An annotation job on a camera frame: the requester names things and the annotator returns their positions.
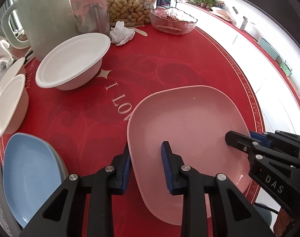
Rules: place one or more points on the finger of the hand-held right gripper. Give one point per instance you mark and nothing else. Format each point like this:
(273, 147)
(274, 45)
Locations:
(258, 138)
(239, 141)

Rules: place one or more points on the pink glass bowl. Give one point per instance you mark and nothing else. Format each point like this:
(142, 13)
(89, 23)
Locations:
(172, 19)

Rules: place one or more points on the pink paper box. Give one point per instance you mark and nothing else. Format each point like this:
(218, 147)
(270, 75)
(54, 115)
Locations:
(221, 13)

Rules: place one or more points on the bag of peanuts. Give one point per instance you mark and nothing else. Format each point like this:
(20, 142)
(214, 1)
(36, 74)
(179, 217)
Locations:
(130, 7)

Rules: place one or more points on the white paper bowl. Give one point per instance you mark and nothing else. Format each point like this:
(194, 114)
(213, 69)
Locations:
(73, 59)
(7, 103)
(12, 71)

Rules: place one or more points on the crumpled white tissue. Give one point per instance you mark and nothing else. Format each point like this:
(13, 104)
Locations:
(121, 33)

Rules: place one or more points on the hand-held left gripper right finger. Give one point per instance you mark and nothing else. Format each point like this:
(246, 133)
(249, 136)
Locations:
(166, 167)

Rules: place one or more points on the pink plate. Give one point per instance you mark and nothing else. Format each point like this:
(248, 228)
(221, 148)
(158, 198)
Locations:
(189, 118)

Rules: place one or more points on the pale green pitcher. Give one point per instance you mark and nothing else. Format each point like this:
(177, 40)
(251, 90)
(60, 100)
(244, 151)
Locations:
(46, 12)

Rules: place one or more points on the teal box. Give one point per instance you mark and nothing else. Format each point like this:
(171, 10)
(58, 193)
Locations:
(268, 48)

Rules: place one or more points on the grey-blue seat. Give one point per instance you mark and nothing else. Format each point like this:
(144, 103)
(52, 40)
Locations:
(266, 216)

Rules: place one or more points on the small white box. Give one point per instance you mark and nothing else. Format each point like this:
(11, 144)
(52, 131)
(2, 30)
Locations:
(244, 22)

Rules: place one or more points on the light blue plate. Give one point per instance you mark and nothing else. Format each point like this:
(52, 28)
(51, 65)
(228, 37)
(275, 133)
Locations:
(28, 172)

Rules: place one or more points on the tall glass jar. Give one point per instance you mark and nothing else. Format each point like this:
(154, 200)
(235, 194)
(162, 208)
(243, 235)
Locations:
(88, 0)

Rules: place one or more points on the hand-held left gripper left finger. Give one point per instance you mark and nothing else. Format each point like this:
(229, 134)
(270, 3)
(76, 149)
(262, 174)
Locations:
(126, 170)

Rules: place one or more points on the blue-grey curtain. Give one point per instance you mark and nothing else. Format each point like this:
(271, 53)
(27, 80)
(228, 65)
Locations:
(1, 22)

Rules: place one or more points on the round red table mat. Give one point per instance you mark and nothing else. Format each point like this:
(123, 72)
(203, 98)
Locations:
(164, 61)

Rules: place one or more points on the flat wooden stick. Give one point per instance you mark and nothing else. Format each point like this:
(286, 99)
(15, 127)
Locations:
(141, 32)

